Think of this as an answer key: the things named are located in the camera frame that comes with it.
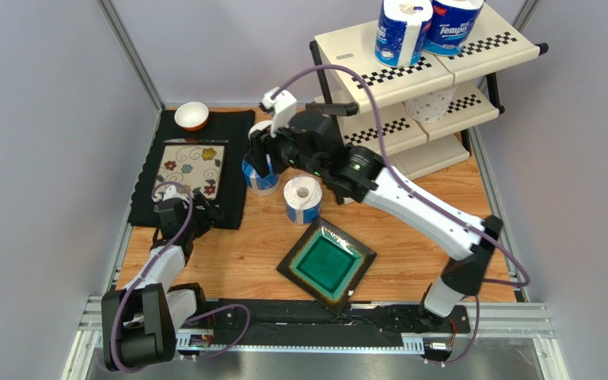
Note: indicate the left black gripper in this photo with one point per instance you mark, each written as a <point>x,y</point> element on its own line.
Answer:
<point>208,218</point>

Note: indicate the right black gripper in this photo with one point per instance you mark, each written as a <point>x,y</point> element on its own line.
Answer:
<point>275,146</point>

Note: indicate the blue paper roll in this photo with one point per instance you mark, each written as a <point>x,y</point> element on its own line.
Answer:
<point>260,186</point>

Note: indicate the dotted white paper roll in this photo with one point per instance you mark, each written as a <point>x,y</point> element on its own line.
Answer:
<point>430,107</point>

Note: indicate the dark blue roll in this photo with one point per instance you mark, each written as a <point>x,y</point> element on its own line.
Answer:
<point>401,32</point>

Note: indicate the Tempo paper roll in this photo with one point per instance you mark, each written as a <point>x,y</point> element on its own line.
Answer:
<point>451,24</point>

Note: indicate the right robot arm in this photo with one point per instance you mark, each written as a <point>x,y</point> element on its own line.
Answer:
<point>466,239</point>

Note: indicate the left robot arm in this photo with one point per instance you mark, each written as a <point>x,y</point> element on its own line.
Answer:
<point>140,321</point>

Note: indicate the cream three-tier shelf rack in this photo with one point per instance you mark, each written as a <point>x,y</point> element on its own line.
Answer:
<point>417,148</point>

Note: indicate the plain white paper roll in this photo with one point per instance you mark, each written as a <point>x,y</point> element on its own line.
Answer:
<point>261,130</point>

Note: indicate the black fabric placemat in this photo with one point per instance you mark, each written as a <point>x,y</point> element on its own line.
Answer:
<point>227,127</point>

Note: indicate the blue banded wrapped roll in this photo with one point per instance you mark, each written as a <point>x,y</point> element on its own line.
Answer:
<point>303,198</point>

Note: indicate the floral square plate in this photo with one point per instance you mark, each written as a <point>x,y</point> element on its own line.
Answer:
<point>198,167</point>

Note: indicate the white and orange bowl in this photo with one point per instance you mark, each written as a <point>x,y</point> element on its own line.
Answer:
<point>192,116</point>

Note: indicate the green square glazed plate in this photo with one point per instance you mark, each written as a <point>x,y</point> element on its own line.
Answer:
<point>327,263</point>

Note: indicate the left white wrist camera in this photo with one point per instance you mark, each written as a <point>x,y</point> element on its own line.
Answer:
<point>169,192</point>

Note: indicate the knife with dark handle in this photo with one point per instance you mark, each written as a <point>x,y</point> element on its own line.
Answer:
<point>198,141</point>

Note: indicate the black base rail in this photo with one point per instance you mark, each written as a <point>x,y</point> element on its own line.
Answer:
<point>251,325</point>

